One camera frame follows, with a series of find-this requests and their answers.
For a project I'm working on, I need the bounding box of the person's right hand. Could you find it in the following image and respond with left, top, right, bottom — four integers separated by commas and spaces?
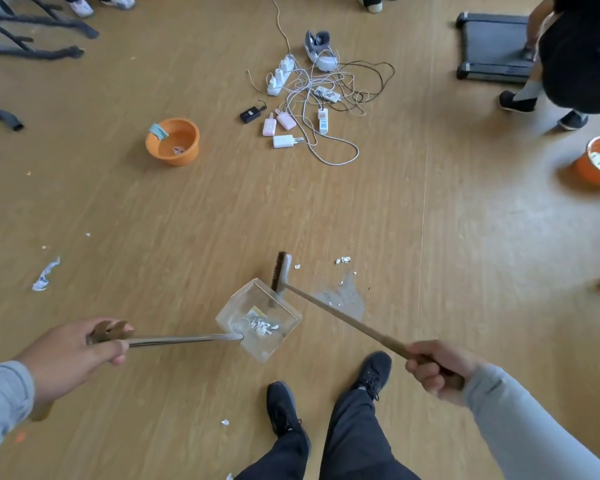
405, 339, 492, 407

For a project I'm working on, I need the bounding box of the person's left hand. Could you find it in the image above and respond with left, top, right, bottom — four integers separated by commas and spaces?
15, 317, 131, 405

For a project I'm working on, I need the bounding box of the white-blue paper scrap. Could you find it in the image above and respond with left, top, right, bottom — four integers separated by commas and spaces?
31, 257, 62, 293

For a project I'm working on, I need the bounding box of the clear plastic dustpan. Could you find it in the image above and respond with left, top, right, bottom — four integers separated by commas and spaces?
27, 278, 303, 423

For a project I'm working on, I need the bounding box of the long-handled broom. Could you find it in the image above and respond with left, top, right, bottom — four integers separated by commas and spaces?
271, 251, 467, 391

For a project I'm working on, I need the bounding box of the person's left forearm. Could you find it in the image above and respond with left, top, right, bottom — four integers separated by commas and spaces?
0, 361, 36, 463

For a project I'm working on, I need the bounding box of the person's right leg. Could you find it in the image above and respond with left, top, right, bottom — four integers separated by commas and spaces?
319, 387, 421, 480

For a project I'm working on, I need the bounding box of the person's leg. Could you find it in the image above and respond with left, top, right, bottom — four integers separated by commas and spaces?
235, 429, 311, 480
319, 387, 421, 480

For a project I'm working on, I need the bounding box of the person's left leg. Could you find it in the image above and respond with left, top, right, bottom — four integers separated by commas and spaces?
235, 429, 311, 480

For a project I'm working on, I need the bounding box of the black right shoe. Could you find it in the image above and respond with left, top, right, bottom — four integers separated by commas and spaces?
352, 350, 393, 401

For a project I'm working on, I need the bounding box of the black shoe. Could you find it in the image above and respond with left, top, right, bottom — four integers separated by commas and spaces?
352, 350, 393, 401
265, 380, 311, 438

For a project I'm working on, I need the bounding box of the black left shoe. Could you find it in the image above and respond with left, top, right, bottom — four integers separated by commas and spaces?
265, 380, 311, 438

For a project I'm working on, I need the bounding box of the orange plastic basin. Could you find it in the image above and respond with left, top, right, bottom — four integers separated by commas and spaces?
573, 136, 600, 189
145, 118, 201, 167

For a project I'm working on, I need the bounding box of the black treadmill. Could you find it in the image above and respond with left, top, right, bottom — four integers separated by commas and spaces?
455, 12, 541, 85

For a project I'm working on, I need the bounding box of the white power strip with plugs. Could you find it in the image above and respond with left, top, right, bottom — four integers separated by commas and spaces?
265, 53, 299, 97

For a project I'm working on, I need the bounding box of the grey white neck massager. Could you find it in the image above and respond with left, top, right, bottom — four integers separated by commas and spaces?
303, 29, 339, 73

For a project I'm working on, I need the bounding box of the tangle of white cables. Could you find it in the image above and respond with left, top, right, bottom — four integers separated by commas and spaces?
246, 0, 397, 167

